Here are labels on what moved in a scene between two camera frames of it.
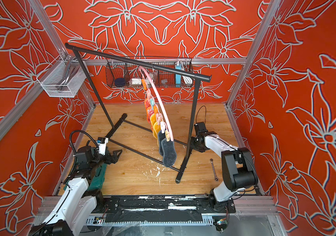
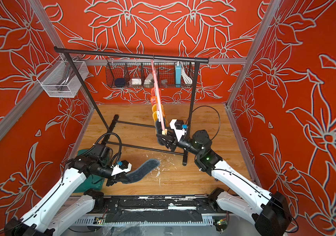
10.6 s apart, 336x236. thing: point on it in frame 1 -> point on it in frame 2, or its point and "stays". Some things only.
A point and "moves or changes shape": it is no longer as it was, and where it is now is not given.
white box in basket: [136, 81] stays
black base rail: [159, 208] stays
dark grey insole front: [170, 156] -> [139, 173]
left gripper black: [113, 156] -> [115, 179]
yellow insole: [153, 117] -> [154, 108]
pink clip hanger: [150, 85] moves or changes shape
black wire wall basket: [120, 75] stays
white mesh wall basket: [62, 78] stays
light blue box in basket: [178, 76] stays
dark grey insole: [161, 136] -> [158, 128]
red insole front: [149, 111] -> [154, 100]
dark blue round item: [120, 82] stays
